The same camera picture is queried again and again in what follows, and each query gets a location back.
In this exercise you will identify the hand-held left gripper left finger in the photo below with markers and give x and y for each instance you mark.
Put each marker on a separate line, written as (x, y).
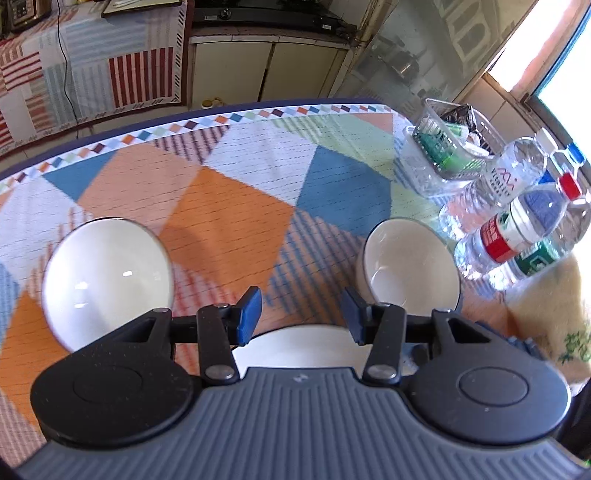
(249, 316)

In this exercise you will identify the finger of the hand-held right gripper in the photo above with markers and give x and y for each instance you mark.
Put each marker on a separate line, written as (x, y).
(512, 344)

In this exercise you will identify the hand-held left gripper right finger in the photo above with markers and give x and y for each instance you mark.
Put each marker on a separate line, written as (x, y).
(353, 316)

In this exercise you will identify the white ribbed bowl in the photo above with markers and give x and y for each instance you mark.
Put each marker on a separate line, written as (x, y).
(411, 267)
(300, 346)
(108, 281)

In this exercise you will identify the yellow floral cloth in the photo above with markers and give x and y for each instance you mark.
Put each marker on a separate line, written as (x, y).
(554, 318)

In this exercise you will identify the green label water bottle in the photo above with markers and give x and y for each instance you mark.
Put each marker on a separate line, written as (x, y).
(538, 261)

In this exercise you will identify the red label water bottle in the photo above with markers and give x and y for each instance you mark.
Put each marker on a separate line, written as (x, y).
(508, 230)

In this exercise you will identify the clear bottle blue print label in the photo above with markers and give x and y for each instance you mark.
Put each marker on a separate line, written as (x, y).
(496, 184)

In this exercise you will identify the clear plastic basket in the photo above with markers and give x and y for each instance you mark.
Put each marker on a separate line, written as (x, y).
(434, 161)

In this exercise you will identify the green packet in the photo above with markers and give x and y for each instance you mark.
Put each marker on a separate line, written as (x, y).
(441, 150)

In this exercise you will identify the blue cap water bottle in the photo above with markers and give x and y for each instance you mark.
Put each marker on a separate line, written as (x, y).
(572, 157)

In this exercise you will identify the dark foil packet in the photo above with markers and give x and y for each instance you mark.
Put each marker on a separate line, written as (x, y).
(459, 117)

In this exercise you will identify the white kitchen cabinet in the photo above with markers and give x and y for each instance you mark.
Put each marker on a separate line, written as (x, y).
(268, 69)

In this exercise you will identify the blue framed window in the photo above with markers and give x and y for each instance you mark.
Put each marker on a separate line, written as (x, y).
(568, 60)

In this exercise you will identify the patchwork covered furniture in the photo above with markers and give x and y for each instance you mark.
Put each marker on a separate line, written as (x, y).
(92, 69)

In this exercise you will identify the black gas stove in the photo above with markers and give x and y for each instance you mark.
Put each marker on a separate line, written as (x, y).
(277, 16)

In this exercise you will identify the dark framed tray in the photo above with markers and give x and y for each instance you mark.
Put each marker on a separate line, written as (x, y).
(138, 7)

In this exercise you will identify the black pressure cooker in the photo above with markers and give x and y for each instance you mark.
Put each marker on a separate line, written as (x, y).
(23, 13)

